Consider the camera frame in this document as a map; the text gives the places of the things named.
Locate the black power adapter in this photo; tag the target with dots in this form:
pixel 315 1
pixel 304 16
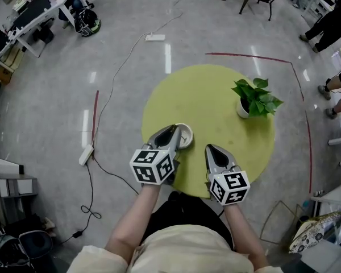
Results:
pixel 77 234

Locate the white cup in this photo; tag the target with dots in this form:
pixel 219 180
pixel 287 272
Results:
pixel 188 131

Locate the person's cream shirt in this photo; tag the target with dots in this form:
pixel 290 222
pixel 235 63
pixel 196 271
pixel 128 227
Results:
pixel 187 252

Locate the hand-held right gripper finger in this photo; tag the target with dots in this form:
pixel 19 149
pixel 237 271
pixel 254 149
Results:
pixel 209 163
pixel 230 159

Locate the floral patterned bag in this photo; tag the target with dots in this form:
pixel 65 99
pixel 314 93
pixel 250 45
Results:
pixel 309 235

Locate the white side table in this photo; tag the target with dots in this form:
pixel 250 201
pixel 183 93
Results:
pixel 334 195

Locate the round yellow-green table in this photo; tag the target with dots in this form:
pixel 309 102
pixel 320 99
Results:
pixel 204 109

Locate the white office desk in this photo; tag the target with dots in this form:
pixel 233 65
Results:
pixel 54 3

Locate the white power strip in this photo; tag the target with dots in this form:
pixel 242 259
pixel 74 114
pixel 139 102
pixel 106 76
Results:
pixel 154 37
pixel 86 155

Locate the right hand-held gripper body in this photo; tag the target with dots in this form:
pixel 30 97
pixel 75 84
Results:
pixel 230 186

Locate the person's black trousers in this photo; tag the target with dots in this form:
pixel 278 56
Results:
pixel 184 212

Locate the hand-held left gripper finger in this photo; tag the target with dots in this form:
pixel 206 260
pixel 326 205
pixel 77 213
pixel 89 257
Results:
pixel 176 142
pixel 153 138

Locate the person's right forearm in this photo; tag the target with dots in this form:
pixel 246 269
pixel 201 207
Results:
pixel 244 232

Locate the brown cardboard box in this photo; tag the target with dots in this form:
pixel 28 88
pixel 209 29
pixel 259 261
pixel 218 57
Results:
pixel 3 72

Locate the black and green backpack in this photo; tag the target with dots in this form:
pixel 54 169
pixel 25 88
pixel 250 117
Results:
pixel 86 23

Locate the person's left forearm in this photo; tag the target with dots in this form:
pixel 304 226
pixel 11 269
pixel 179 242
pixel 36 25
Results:
pixel 130 223

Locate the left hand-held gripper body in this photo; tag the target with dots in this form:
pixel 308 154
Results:
pixel 150 166

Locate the grey shelf cabinet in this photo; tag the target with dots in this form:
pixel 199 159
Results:
pixel 14 186

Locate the green plant in white pot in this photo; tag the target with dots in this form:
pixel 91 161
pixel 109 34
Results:
pixel 255 101

